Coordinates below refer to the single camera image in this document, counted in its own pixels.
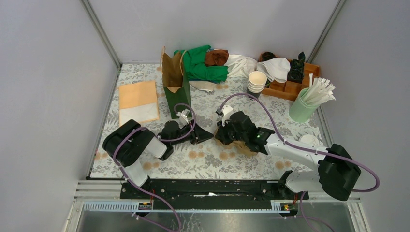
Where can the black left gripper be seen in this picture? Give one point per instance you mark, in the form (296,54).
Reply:
(198,134)

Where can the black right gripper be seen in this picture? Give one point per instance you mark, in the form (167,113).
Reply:
(221,133)

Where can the cardboard cup carrier tray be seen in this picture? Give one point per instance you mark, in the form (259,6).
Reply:
(238,145)

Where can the green paper bag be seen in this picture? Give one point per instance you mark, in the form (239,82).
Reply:
(175,83)

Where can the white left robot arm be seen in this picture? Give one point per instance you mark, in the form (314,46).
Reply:
(126,144)

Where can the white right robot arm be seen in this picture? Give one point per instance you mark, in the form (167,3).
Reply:
(329,172)

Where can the floral table mat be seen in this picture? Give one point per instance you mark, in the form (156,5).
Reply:
(211,159)

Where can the stack of paper cups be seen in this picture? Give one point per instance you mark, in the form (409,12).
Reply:
(256,83)

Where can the white cloth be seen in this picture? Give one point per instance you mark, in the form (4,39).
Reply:
(240,66)

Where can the wooden compartment tray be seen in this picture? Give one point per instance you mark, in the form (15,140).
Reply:
(288,90)

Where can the green straw holder cup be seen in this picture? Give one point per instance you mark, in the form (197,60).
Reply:
(300,111)

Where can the white folded towel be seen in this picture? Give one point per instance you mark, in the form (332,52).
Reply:
(275,69)

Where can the brown cloth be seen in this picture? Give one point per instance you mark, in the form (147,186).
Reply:
(216,57)

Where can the green cloth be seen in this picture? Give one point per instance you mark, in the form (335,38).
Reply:
(193,64)

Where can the black crumpled bag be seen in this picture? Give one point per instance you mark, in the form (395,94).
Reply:
(296,72)

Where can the white paper straws bundle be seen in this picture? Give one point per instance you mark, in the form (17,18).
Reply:
(320,91)

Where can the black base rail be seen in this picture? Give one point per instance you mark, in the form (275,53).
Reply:
(187,194)

